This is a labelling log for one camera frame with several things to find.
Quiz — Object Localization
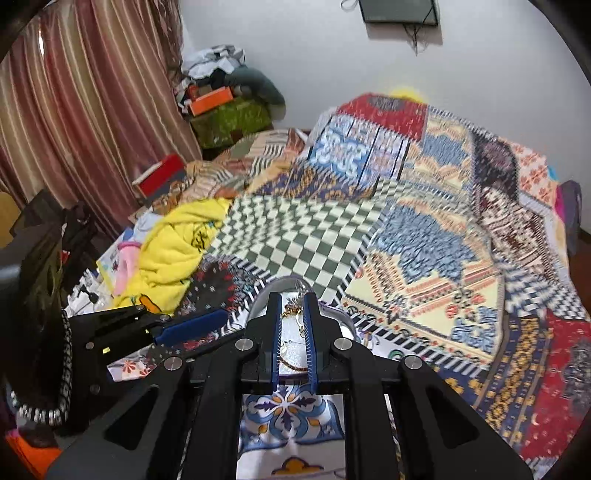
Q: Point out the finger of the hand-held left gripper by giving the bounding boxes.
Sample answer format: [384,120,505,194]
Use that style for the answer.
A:
[139,308,229,349]
[69,305,171,357]

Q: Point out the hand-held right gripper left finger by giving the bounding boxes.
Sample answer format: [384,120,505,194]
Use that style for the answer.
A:
[46,292,283,480]

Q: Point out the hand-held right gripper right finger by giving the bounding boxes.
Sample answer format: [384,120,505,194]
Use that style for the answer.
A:
[302,292,534,480]

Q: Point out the heart-shaped jewelry box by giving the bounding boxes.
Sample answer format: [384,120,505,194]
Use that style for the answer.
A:
[249,275,356,384]

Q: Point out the gold bead necklace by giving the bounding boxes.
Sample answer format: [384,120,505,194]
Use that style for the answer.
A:
[281,295,308,372]

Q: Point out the pink cloth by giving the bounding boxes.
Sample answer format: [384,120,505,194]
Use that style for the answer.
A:
[113,242,139,296]

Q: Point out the dark bag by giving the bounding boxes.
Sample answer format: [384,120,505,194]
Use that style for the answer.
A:
[0,189,100,416]

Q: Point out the yellow cloth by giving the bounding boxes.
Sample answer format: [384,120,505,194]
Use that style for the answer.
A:
[111,198,232,310]

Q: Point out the red box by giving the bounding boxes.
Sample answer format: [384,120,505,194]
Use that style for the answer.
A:
[131,154,188,197]

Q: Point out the patchwork printed blanket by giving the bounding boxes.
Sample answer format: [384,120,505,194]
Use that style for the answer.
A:
[106,92,591,480]

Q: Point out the striped bedding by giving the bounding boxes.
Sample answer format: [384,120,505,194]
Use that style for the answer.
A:
[148,129,319,217]

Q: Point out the green patterned cloth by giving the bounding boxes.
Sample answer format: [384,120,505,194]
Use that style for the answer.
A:
[189,99,273,148]

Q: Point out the orange box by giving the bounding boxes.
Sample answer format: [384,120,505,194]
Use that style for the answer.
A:
[188,86,234,116]

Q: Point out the striped brown curtain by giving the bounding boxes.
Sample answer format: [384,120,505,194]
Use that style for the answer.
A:
[0,0,204,241]

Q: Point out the pile of clothes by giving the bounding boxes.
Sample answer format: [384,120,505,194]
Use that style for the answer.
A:
[175,44,287,116]

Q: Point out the yellow round object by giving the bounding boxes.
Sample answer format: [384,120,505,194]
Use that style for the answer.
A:
[390,85,428,103]

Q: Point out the pink bed sheet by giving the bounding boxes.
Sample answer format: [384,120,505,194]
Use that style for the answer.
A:
[547,164,566,232]

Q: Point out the grey bag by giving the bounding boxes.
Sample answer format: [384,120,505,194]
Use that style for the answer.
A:
[558,180,583,259]

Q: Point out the black and white strap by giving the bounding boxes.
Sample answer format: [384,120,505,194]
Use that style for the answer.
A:
[9,307,75,425]

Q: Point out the black hanging cable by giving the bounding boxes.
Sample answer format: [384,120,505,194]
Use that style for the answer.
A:
[403,21,424,57]

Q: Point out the small black wall monitor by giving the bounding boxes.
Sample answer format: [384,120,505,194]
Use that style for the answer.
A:
[359,0,439,24]

